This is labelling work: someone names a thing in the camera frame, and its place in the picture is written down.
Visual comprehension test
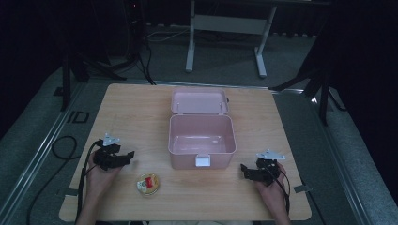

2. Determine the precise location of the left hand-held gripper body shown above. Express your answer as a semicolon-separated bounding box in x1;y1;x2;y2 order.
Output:
92;132;127;172

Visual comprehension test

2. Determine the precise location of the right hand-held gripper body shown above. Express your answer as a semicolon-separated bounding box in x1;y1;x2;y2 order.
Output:
254;148;286;187

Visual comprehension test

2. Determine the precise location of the pink plastic box with lid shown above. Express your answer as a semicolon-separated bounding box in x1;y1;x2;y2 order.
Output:
167;87;237;171

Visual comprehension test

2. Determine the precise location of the person's right hand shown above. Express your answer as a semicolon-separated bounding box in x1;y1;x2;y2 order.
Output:
254;161;291;206

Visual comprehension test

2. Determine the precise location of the person's left hand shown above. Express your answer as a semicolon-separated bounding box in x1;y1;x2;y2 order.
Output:
85;152;124;195

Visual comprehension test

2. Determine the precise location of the black tripod stand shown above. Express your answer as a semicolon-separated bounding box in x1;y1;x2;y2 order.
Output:
268;59;349;127
57;51;129;113

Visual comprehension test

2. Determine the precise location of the black equipment tower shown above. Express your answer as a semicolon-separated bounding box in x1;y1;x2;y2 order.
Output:
122;0;147;61

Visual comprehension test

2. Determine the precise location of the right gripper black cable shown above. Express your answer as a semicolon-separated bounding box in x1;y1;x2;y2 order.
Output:
266;162;292;217

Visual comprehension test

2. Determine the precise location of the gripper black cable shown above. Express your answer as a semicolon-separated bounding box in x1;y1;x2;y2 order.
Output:
74;139;105;225
266;162;292;217

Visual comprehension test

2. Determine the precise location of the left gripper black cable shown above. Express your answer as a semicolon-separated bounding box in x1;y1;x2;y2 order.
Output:
74;139;105;225

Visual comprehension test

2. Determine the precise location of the black looped floor cable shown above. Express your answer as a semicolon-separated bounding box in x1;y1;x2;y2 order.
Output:
26;135;79;225

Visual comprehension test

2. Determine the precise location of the metal floor rail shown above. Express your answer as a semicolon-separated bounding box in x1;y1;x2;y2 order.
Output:
88;78;305;94
0;82;87;220
308;93;372;225

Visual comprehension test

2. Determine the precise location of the black cable bundle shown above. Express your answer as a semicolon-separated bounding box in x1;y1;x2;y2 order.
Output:
136;40;157;86

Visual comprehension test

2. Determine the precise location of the white floor cable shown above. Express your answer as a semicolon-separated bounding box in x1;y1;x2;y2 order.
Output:
145;27;192;44

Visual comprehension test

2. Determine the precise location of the white metal stand frame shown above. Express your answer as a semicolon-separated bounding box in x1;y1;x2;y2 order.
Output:
185;0;279;79

